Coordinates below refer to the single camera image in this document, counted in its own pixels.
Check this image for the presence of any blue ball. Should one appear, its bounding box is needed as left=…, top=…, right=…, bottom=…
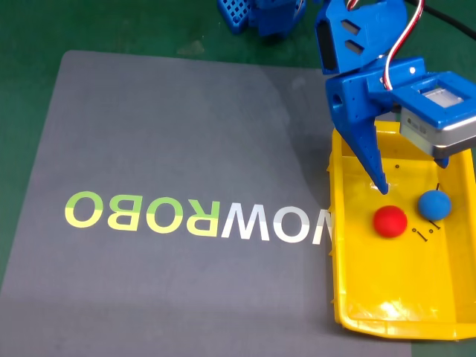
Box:
left=417, top=190, right=453, bottom=221

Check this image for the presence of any red ball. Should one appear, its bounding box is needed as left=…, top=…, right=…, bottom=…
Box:
left=373, top=205, right=408, bottom=237

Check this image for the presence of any black USB cable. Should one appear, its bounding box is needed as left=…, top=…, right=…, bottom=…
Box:
left=405, top=0, right=476, bottom=42

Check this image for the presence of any grey mat with NOWROBO print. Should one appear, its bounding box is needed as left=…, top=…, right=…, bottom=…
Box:
left=0, top=50, right=413, bottom=357

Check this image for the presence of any yellow plastic bin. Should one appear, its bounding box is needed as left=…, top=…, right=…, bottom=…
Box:
left=327, top=119, right=476, bottom=341

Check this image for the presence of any white and red servo wire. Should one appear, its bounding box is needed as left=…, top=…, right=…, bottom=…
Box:
left=379, top=0, right=426, bottom=91

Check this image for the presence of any silver camera in blue mount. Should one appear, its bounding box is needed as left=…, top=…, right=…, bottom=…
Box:
left=392, top=71, right=476, bottom=159

